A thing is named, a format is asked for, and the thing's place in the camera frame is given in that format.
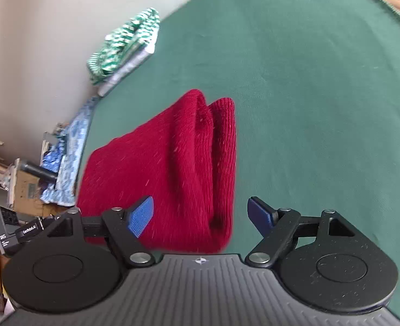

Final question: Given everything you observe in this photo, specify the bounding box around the blue patterned cloth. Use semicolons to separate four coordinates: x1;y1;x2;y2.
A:
40;95;100;208

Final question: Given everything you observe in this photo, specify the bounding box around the green striped shirt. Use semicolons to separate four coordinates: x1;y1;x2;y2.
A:
86;7;160;86

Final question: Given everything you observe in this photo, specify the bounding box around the white folded garment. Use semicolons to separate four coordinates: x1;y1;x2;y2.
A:
96;29;160;97

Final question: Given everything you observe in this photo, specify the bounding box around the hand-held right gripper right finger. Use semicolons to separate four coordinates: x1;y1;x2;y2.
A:
245;196;357;267

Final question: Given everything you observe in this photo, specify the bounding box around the green tablecloth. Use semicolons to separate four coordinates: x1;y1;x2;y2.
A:
74;0;400;326

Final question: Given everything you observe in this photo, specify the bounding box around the black cylindrical handle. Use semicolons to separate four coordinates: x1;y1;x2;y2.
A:
19;161;58;183

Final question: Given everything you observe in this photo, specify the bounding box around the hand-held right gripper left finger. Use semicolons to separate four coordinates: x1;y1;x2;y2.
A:
47;196;156;267

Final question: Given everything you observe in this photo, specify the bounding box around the red knit sweater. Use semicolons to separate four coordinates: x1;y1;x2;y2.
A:
76;89;238;255

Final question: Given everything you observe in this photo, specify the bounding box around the cardboard box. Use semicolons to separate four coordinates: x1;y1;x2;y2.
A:
11;168;48;212

